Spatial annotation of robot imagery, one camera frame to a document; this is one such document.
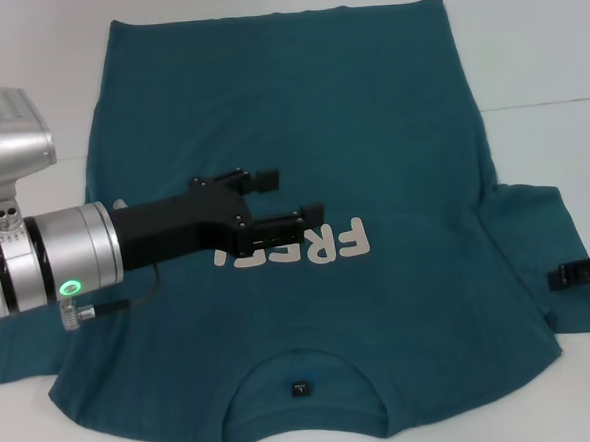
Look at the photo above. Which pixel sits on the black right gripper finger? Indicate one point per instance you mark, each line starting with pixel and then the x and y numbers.
pixel 561 276

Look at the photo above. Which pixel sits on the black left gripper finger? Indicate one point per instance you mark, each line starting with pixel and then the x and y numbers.
pixel 267 180
pixel 270 232

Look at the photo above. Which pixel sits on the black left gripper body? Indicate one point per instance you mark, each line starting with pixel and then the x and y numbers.
pixel 175 226

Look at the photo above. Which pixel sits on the teal t-shirt with FREE print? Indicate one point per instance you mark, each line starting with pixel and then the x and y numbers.
pixel 344 128

